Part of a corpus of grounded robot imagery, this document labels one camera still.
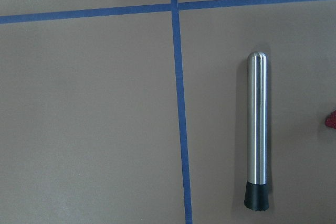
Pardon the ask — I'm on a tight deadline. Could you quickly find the steel muddler black tip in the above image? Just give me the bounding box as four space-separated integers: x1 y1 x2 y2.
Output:
244 51 269 211

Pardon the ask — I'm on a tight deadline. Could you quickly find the red strawberry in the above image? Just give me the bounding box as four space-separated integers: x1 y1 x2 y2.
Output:
324 110 336 129

